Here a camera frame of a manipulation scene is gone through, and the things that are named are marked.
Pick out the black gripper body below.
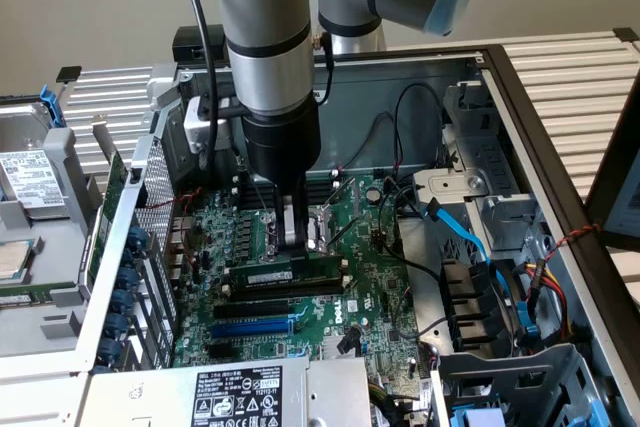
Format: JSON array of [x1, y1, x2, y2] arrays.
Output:
[[242, 102, 322, 186]]

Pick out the green RAM stick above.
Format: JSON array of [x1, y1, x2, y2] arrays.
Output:
[[0, 280, 77, 308], [228, 254, 345, 289]]

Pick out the CPU socket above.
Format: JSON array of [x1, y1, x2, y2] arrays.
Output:
[[257, 204, 339, 266]]

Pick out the thin metal locking lever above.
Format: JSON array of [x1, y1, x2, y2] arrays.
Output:
[[327, 219, 364, 248]]

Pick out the open metal PC case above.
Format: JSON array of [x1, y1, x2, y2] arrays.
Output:
[[74, 44, 640, 427]]

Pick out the green motherboard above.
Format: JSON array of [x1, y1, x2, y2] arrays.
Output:
[[172, 174, 426, 388]]

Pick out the long black expansion slot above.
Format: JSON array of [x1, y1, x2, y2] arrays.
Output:
[[213, 298, 290, 321]]

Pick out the blue expansion slot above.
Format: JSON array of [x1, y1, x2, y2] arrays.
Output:
[[208, 316, 295, 341]]

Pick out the small silver heat sink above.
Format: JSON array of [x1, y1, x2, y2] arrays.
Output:
[[321, 334, 351, 361]]

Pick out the black box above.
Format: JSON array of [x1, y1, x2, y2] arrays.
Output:
[[172, 25, 227, 64]]

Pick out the blue slot clip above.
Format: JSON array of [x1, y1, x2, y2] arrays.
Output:
[[117, 265, 140, 291], [110, 288, 135, 313], [127, 225, 151, 251], [97, 335, 123, 362], [104, 310, 129, 337]]

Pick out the green graphics card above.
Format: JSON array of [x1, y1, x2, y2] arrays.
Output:
[[84, 115, 131, 293]]

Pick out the black fan shroud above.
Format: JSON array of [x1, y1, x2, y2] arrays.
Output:
[[438, 257, 529, 354]]

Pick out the silver metal disk bay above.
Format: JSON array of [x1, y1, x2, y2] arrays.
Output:
[[412, 80, 544, 261]]

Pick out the silver power supply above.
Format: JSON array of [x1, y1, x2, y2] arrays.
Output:
[[74, 355, 374, 427]]

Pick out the grey parts rack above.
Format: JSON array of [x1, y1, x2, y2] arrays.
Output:
[[0, 124, 109, 363]]

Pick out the silver hard disk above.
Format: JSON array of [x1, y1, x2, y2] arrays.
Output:
[[0, 100, 71, 221]]

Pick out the blue plastic block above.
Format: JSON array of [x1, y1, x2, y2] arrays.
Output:
[[452, 406, 507, 427]]

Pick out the silver CPU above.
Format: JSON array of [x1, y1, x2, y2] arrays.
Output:
[[0, 238, 32, 282]]

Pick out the grey metal drive cage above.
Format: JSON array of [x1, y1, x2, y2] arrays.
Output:
[[434, 343, 619, 427]]

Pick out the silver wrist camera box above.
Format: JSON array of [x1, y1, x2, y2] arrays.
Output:
[[182, 95, 237, 156]]

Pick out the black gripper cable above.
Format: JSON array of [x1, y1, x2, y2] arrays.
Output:
[[312, 31, 335, 106]]

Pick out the thin red wire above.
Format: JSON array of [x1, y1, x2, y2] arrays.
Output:
[[134, 188, 205, 212]]

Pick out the thick black cable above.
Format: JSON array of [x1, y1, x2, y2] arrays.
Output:
[[377, 186, 444, 281]]

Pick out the black wire plug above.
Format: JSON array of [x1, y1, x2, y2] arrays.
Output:
[[337, 325, 362, 356]]

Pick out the blue disk wire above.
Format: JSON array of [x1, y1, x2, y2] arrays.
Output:
[[423, 198, 511, 298]]

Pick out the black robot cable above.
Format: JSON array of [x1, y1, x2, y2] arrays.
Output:
[[178, 0, 221, 168]]

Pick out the blue disk caddy handle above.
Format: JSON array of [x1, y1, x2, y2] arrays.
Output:
[[38, 85, 67, 129]]

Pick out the yellow red power wires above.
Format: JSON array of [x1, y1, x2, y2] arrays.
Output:
[[522, 259, 571, 346]]

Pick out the red black twisted wire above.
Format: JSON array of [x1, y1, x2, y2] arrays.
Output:
[[542, 223, 601, 268]]

